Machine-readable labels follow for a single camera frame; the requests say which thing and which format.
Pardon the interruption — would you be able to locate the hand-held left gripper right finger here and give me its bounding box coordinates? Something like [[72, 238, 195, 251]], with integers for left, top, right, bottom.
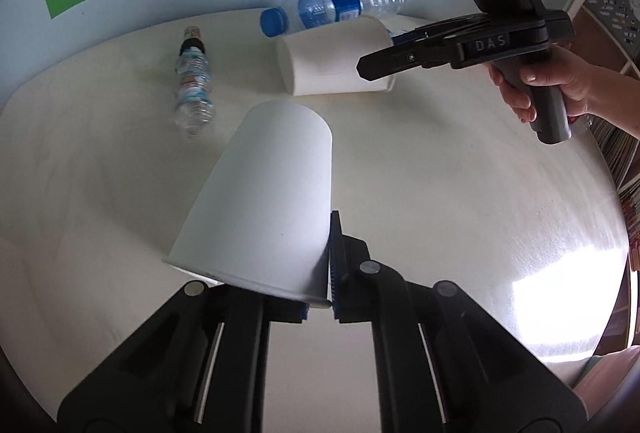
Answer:
[[327, 210, 593, 433]]

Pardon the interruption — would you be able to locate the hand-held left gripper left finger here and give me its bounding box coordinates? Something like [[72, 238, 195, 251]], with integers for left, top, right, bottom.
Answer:
[[57, 280, 308, 433]]

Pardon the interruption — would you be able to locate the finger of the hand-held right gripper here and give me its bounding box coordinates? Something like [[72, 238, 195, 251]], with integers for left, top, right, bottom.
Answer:
[[390, 13, 493, 46], [357, 38, 461, 82]]

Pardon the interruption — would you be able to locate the white paper cup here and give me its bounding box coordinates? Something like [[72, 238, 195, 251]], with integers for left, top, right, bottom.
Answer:
[[161, 100, 335, 311], [274, 16, 397, 98]]

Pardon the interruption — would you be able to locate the person's right forearm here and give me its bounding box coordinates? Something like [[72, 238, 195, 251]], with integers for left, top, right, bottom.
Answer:
[[587, 58, 640, 138]]

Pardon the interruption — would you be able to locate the person's right hand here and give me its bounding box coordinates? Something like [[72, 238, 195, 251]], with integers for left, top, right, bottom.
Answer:
[[489, 45, 601, 124]]

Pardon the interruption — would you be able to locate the blue label plastic bottle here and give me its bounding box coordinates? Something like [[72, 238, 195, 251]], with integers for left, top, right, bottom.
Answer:
[[260, 0, 406, 38]]

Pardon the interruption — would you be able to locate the small crushed plastic bottle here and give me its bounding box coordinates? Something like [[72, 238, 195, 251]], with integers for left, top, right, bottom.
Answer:
[[172, 25, 218, 138]]

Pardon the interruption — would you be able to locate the stack of books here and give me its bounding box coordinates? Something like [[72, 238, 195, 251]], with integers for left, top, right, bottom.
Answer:
[[590, 115, 640, 274]]

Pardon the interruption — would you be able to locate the person's light clothing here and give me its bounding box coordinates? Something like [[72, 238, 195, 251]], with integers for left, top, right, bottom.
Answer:
[[572, 345, 640, 419]]

